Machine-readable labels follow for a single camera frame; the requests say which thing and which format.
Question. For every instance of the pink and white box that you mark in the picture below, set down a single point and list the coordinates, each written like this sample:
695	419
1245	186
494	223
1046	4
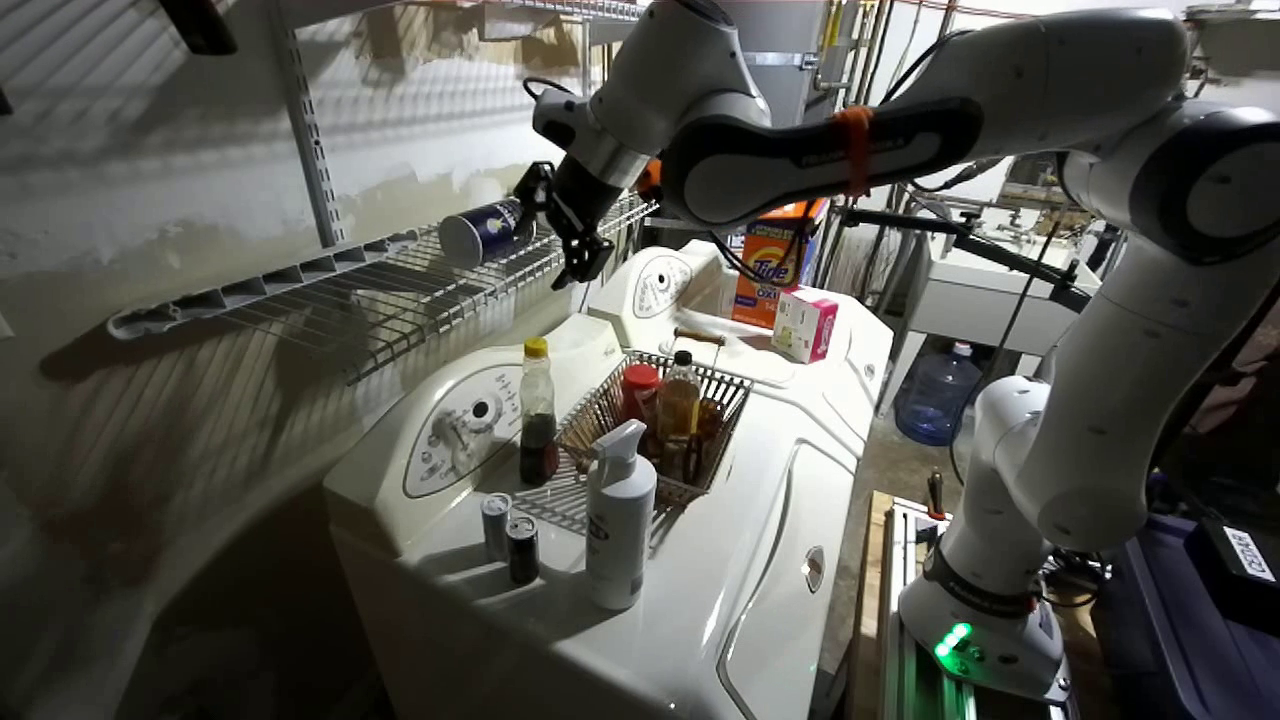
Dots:
807	324

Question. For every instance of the blue water jug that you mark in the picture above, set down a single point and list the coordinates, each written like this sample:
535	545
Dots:
938	393

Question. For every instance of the orange Tide detergent box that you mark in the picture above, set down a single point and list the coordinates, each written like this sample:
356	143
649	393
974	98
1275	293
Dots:
767	267

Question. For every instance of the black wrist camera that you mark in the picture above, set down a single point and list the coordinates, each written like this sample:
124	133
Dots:
556	114

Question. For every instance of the small grey capped shaker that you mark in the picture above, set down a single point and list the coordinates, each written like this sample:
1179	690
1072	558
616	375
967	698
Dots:
494	521

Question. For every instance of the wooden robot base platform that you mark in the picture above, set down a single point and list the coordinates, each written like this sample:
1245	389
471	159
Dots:
881	603

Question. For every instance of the white washing machine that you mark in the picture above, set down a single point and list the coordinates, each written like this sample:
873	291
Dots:
720	586

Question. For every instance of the amber bottle with yellow label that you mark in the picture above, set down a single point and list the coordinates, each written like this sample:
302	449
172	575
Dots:
680	406

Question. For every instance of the yellow capped clear sauce bottle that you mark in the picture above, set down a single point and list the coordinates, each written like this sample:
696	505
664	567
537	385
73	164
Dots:
537	426

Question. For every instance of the metal shelf upright rail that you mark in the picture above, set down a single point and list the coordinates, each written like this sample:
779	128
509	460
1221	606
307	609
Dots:
311	133

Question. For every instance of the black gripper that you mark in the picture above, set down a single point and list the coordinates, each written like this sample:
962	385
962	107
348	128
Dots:
590	197

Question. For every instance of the black box with white label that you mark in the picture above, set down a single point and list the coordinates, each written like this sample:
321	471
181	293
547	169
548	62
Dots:
1242	567

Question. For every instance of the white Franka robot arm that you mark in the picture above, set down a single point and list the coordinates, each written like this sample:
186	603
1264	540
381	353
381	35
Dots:
1064	83

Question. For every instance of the white spray bottle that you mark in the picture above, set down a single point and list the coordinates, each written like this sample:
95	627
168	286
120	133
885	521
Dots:
620	526

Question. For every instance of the red lidded jar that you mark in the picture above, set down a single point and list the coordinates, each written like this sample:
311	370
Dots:
643	389

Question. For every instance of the dark blue cylindrical salt cellar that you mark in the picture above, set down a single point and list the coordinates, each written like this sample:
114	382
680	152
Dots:
480	228

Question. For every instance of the cream washing machine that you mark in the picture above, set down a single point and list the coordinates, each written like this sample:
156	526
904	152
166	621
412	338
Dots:
746	347

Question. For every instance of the small black capped shaker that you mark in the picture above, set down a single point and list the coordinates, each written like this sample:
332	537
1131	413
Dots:
522	553

